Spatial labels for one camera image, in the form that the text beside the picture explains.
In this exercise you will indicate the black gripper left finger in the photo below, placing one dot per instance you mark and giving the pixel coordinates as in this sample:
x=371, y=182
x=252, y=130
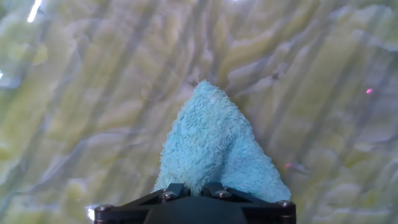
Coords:
x=174, y=191

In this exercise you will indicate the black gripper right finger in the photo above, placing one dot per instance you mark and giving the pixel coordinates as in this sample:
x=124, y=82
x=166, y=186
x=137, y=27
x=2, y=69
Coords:
x=217, y=191

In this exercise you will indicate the light blue fluffy cloth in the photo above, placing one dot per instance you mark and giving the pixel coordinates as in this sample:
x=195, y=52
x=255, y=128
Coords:
x=211, y=140

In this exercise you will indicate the green marble pattern mat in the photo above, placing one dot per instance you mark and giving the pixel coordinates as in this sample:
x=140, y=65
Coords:
x=311, y=93

